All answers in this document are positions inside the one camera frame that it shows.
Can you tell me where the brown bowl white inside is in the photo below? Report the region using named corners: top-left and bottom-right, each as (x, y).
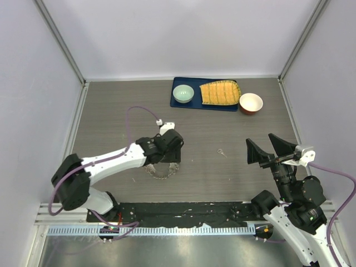
top-left (239, 93), bottom-right (264, 115)

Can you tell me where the slotted white cable duct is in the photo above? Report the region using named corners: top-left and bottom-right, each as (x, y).
top-left (47, 224), bottom-right (255, 236)

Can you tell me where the yellow woven bamboo basket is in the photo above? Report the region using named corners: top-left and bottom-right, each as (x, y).
top-left (199, 80), bottom-right (241, 106)

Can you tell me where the purple cable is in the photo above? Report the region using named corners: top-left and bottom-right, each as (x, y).
top-left (308, 162), bottom-right (356, 267)
top-left (48, 106), bottom-right (164, 240)

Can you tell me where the metal disc with keyrings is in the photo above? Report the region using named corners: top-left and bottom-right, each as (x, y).
top-left (144, 162), bottom-right (180, 180)

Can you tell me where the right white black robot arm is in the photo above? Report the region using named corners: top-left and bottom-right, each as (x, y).
top-left (246, 133), bottom-right (348, 266)

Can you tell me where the pale green bowl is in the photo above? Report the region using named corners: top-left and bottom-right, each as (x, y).
top-left (172, 85), bottom-right (195, 104)

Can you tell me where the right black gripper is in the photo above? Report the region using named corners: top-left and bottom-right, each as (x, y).
top-left (245, 132), bottom-right (295, 200)

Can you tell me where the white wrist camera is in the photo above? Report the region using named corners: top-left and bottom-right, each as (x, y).
top-left (159, 122), bottom-right (175, 135)
top-left (294, 145), bottom-right (316, 167)

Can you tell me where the dark blue tray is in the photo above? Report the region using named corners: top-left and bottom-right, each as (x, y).
top-left (170, 77), bottom-right (238, 112)

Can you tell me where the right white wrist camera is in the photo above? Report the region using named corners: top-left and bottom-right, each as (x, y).
top-left (294, 145), bottom-right (316, 167)

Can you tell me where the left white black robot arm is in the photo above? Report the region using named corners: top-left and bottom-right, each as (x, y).
top-left (51, 129), bottom-right (184, 222)

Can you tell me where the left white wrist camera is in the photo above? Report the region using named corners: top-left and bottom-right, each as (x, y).
top-left (159, 122), bottom-right (175, 135)

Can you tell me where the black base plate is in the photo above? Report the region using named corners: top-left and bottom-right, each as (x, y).
top-left (86, 201), bottom-right (268, 228)

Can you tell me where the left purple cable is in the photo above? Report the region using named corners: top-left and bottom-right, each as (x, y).
top-left (48, 106), bottom-right (164, 240)

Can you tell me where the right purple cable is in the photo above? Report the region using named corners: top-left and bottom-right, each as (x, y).
top-left (308, 162), bottom-right (356, 267)

